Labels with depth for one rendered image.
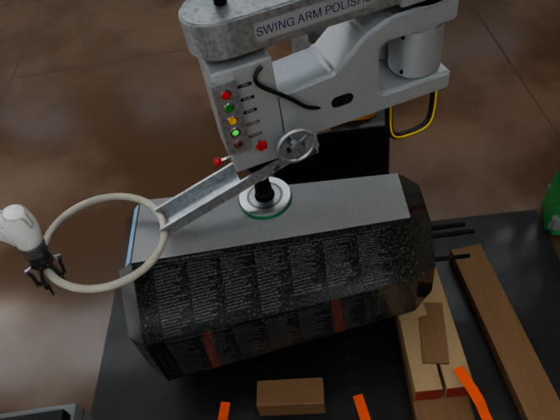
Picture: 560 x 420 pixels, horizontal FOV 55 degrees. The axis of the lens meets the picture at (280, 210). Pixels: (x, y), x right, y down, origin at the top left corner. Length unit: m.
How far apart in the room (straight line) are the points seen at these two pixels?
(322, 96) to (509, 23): 3.13
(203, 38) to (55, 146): 2.84
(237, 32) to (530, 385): 1.90
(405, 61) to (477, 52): 2.48
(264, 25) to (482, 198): 2.05
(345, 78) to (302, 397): 1.39
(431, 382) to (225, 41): 1.62
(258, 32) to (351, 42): 0.35
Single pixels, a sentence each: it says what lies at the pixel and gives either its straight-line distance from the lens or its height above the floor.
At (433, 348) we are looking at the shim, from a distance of 2.52.
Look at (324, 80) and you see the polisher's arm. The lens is 1.84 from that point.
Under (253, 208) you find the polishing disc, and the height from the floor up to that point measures 0.85.
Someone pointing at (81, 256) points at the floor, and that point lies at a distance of 3.48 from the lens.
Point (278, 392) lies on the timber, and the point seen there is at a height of 0.14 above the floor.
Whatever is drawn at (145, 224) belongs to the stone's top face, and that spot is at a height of 0.82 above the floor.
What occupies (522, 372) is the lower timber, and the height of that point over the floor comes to 0.09.
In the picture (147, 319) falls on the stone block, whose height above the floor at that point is 0.66.
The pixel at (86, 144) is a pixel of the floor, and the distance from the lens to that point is 4.23.
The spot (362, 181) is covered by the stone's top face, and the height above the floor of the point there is 0.82.
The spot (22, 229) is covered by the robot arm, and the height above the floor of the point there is 1.22.
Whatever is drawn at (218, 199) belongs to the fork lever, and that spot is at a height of 0.98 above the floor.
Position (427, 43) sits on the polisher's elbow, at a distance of 1.99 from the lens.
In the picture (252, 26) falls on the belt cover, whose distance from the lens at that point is 1.64.
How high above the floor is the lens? 2.46
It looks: 48 degrees down
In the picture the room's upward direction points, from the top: 12 degrees counter-clockwise
